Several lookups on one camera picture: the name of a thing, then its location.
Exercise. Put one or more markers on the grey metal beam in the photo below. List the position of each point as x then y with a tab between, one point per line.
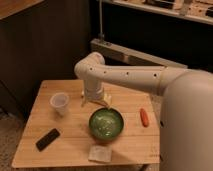
130	56

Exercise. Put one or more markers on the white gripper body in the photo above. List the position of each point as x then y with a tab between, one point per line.
93	92

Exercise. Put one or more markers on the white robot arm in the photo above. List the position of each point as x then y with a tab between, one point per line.
93	71

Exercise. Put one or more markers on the white folded napkin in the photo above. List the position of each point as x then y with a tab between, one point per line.
100	154

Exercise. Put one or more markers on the black remote control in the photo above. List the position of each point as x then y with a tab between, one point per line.
47	139

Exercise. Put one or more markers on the white toy figure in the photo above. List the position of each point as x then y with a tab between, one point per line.
100	98

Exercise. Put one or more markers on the metal shelf rack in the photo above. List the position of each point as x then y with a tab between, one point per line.
200	11

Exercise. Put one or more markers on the orange carrot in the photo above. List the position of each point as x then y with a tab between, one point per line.
144	118

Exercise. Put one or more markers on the green ceramic bowl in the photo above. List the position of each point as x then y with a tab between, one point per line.
106	124

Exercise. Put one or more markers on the clear plastic cup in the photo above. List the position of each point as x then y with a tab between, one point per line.
59	102

